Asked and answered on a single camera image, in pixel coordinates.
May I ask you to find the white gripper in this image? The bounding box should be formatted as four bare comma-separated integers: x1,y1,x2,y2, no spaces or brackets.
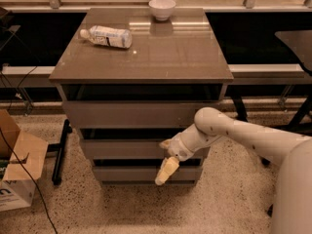
155,133,194,185

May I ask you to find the grey bottom drawer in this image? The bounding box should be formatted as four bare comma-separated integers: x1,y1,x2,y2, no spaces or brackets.
93,158,203,184

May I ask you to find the grey drawer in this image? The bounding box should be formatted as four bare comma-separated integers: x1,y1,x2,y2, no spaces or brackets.
62,84,222,129
93,158,203,184
79,128,213,161

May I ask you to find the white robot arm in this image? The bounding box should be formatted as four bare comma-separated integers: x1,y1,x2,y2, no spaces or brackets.
155,107,312,234

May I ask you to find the grey middle drawer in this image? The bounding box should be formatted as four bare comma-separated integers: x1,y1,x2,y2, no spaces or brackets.
79,128,213,161

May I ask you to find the grey drawer cabinet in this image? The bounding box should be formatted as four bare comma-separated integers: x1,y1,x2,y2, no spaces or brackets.
48,7,234,187

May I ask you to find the grey top drawer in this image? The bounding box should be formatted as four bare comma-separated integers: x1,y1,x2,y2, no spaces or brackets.
62,84,222,129

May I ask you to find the black right table leg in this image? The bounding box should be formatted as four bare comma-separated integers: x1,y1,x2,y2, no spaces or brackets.
230,96,272,166

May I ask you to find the black table leg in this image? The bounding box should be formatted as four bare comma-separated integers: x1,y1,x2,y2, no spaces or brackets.
230,96,272,166
48,119,72,185

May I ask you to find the black left table leg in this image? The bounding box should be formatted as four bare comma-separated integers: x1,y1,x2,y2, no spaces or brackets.
48,119,72,185

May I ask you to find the white plastic bottle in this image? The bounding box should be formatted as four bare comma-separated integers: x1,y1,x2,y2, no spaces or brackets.
80,25,132,49

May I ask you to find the cardboard box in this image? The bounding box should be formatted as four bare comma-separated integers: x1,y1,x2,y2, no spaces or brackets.
0,109,48,212

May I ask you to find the white ceramic bowl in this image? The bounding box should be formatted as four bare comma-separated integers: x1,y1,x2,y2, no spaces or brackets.
148,0,176,21

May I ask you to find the dark side table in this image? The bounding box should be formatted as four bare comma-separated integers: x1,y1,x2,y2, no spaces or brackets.
275,30,312,130

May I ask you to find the black cable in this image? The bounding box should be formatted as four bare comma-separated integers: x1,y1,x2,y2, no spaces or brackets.
0,127,59,234

